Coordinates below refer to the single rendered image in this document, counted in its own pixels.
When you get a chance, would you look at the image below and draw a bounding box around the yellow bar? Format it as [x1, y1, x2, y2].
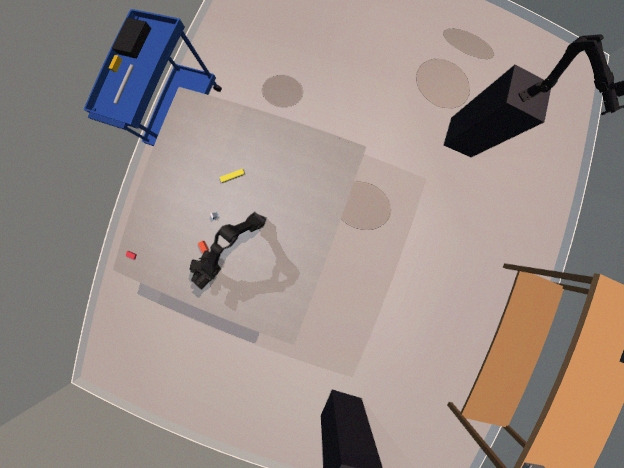
[220, 169, 245, 183]

